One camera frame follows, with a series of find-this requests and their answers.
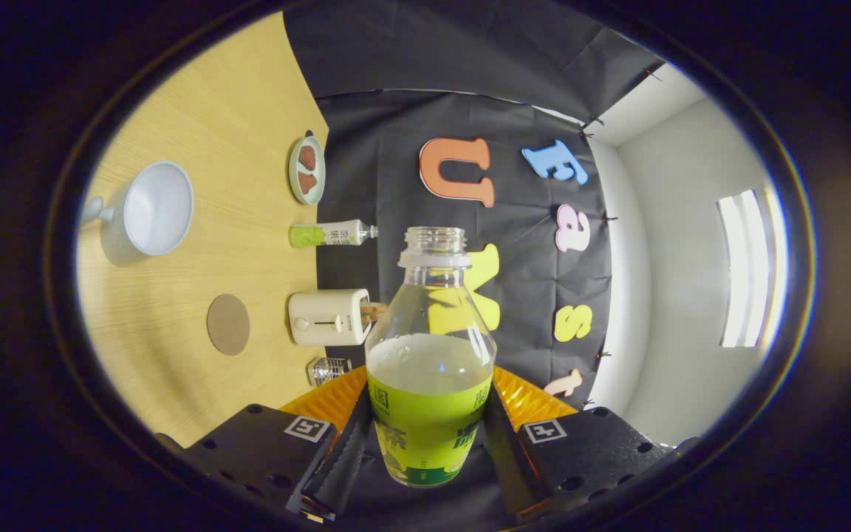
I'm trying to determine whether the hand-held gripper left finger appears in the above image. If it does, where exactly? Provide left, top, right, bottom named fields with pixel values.
left=156, top=364, right=375, bottom=522

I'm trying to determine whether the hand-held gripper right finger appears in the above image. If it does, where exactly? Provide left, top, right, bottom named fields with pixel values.
left=481, top=366, right=700, bottom=522

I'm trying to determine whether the round brown coaster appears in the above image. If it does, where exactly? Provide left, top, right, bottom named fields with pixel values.
left=206, top=293, right=251, bottom=357

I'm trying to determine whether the green label juice bottle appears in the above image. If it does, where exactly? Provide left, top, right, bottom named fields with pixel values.
left=364, top=226, right=498, bottom=488

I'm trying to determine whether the pale blue cup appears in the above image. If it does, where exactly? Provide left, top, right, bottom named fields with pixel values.
left=80, top=161, right=195, bottom=267

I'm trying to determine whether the slim white label drink bottle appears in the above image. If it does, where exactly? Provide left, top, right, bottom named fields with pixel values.
left=288, top=219, right=380, bottom=249

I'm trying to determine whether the cream toaster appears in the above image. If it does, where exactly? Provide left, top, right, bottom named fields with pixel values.
left=288, top=288, right=373, bottom=347

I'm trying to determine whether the ceiling light panel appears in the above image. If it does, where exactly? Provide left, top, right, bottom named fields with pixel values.
left=717, top=188, right=788, bottom=349

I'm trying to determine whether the pale green plate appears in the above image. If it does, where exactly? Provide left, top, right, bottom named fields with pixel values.
left=288, top=135, right=327, bottom=206

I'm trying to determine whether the wooden table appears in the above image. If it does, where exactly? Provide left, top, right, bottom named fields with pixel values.
left=75, top=11, right=367, bottom=448

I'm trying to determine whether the wire mesh holder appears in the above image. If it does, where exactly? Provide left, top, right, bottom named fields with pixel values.
left=307, top=357, right=354, bottom=387

